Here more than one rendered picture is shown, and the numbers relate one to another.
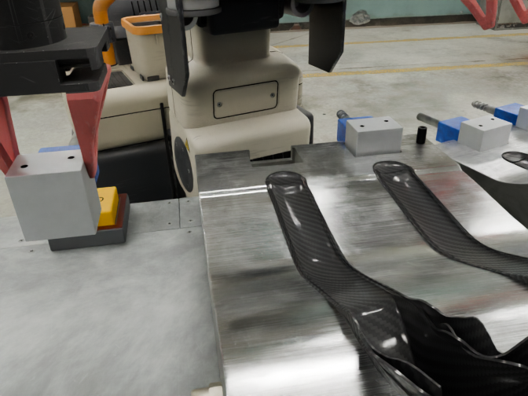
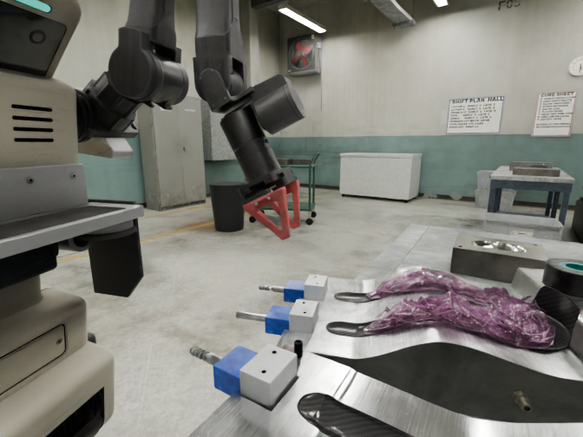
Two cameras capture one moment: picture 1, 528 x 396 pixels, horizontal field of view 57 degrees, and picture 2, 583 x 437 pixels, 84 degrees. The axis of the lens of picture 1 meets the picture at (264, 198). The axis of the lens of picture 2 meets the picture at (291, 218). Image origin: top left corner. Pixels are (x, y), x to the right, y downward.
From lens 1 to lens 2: 0.29 m
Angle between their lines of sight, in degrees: 49
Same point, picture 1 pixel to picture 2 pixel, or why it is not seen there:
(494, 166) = (337, 344)
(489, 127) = (311, 311)
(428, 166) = (337, 384)
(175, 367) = not seen: outside the picture
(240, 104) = (15, 372)
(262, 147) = (61, 410)
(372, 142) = (280, 384)
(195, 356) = not seen: outside the picture
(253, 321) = not seen: outside the picture
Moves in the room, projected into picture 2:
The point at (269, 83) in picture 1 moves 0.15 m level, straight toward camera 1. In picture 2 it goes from (53, 330) to (88, 379)
